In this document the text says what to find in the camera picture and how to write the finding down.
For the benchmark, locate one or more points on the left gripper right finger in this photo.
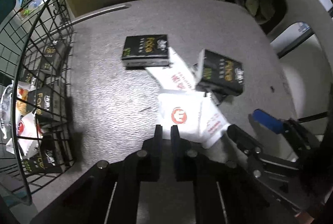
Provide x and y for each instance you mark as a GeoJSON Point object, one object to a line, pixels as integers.
{"type": "Point", "coordinates": [223, 192]}

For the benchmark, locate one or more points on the white blue text packet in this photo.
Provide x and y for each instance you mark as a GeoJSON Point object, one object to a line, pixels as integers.
{"type": "Point", "coordinates": [29, 136]}

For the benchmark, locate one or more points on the black wire basket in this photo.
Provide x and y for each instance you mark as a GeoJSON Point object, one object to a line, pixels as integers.
{"type": "Point", "coordinates": [25, 32]}

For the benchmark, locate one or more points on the white long powder sachet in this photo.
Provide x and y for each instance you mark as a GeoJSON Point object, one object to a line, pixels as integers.
{"type": "Point", "coordinates": [175, 76]}

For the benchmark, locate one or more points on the teal chair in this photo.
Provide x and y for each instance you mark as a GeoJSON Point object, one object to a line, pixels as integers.
{"type": "Point", "coordinates": [6, 6]}

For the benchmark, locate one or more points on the small white red sachet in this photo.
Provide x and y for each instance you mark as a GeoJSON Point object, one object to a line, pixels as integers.
{"type": "Point", "coordinates": [213, 124]}

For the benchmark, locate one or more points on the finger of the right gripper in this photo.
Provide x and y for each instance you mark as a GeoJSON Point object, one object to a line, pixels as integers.
{"type": "Point", "coordinates": [244, 140]}
{"type": "Point", "coordinates": [298, 137]}

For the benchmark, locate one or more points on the white sachet red logo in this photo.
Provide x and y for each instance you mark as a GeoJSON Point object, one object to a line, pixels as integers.
{"type": "Point", "coordinates": [181, 109]}

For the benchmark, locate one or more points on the black Face tissue pack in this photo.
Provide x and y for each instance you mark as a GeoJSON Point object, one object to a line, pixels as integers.
{"type": "Point", "coordinates": [146, 51]}
{"type": "Point", "coordinates": [48, 158]}
{"type": "Point", "coordinates": [45, 102]}
{"type": "Point", "coordinates": [219, 73]}
{"type": "Point", "coordinates": [53, 57]}

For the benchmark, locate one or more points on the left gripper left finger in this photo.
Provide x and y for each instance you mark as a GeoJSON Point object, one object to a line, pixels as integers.
{"type": "Point", "coordinates": [108, 193]}

